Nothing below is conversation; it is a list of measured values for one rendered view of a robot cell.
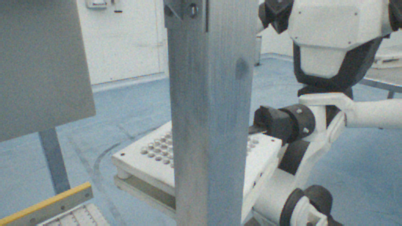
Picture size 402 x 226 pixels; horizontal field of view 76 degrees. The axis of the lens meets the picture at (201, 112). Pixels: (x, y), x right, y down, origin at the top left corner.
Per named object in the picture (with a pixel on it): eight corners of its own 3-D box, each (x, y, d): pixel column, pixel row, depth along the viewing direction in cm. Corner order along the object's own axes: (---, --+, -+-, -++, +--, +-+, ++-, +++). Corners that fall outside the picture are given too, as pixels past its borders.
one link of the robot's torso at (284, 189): (253, 209, 101) (305, 110, 110) (296, 235, 89) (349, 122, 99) (239, 200, 90) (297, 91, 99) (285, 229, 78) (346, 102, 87)
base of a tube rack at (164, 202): (225, 249, 39) (226, 238, 38) (114, 185, 50) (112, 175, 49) (277, 166, 57) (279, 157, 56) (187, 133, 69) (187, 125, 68)
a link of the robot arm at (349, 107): (299, 131, 68) (358, 130, 63) (297, 97, 67) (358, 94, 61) (300, 125, 74) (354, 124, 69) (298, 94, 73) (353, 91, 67)
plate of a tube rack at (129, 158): (228, 226, 36) (229, 216, 35) (111, 164, 48) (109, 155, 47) (281, 147, 55) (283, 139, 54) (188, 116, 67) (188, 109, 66)
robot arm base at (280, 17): (262, 27, 108) (280, 6, 108) (287, 41, 102) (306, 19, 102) (255, 4, 95) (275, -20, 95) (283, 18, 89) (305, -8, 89)
